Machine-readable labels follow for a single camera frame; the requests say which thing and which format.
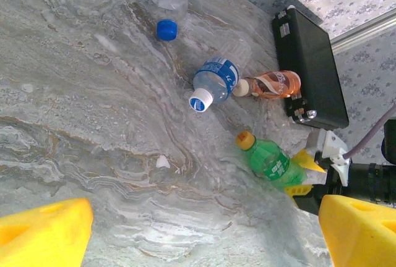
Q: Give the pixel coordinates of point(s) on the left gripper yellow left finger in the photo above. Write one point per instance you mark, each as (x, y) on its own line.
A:
(40, 236)

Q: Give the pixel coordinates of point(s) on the green bottle yellow cap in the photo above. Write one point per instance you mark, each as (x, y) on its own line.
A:
(272, 165)

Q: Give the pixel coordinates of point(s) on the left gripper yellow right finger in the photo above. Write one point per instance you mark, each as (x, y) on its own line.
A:
(362, 236)

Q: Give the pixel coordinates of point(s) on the aluminium corner post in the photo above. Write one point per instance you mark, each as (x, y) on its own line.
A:
(362, 32)

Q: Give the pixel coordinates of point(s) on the blue-label bottle white cap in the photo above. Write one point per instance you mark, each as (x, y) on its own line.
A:
(216, 78)

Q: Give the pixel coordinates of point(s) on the blue-label bottle blue cap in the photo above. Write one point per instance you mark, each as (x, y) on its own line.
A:
(168, 1)

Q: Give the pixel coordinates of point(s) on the black hard case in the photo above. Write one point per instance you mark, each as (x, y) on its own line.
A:
(309, 69)

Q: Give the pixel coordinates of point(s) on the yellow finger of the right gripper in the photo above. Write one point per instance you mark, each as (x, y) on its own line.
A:
(297, 189)
(306, 160)

